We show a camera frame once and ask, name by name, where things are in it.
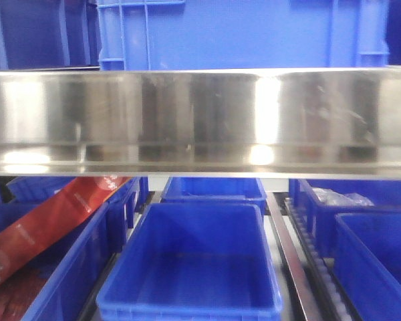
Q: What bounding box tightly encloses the blue bin behind centre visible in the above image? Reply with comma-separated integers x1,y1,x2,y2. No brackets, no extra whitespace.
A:
161,177,267,215

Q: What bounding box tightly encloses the blue bin right front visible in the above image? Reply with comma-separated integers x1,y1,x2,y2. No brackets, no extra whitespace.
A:
333,213,401,320

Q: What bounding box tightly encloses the empty blue bin centre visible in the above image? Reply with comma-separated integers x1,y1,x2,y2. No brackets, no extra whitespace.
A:
96,203,283,320

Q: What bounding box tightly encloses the red snack packet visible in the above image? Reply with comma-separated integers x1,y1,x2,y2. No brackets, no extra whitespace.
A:
0,175,131,285

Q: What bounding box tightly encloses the large blue crate upper shelf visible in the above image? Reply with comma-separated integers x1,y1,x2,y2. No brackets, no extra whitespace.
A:
97,1,389,70

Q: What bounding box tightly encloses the blue bin left with packets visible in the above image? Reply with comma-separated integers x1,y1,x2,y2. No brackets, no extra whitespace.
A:
0,177,141,320

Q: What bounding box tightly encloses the white roller track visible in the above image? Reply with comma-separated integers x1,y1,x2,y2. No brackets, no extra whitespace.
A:
285,197,359,320

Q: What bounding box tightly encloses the steel divider rail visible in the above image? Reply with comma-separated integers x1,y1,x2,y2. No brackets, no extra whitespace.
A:
265,191,323,320

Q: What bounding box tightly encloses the stainless steel shelf beam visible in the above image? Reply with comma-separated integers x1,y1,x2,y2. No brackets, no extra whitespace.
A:
0,67,401,179

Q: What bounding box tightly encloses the blue bin right rear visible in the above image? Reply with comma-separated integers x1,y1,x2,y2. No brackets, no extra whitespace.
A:
289,179,401,257

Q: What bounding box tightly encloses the clear plastic bag in bin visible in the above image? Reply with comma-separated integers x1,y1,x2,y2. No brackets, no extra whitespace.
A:
313,187,374,206

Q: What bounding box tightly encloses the dark blue crate upper left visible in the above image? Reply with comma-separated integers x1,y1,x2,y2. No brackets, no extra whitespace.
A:
0,1,101,70

